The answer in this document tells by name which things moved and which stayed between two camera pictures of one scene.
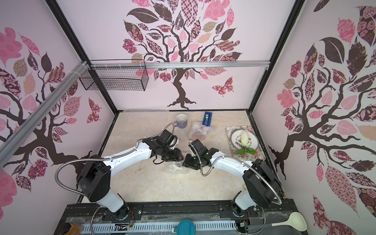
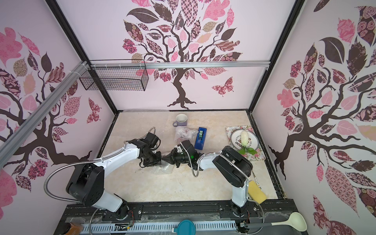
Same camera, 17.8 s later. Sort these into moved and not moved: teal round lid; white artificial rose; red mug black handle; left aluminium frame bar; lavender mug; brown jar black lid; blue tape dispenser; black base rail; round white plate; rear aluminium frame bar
Moved: red mug black handle; blue tape dispenser
Not moved: lavender mug; black base rail; left aluminium frame bar; round white plate; brown jar black lid; rear aluminium frame bar; white artificial rose; teal round lid
